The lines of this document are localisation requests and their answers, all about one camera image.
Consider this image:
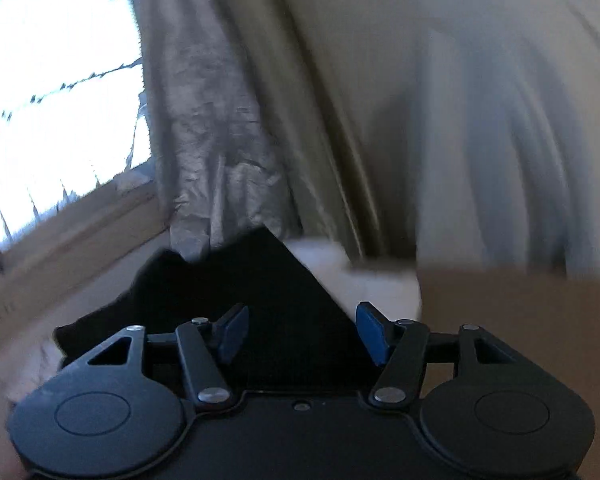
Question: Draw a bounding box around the black garment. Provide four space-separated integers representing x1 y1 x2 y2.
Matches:
53 228 375 396

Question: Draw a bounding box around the folded white black clothes stack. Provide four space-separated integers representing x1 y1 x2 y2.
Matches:
0 232 422 401

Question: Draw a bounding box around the white hanging sheet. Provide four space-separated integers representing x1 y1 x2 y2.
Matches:
287 0 600 275

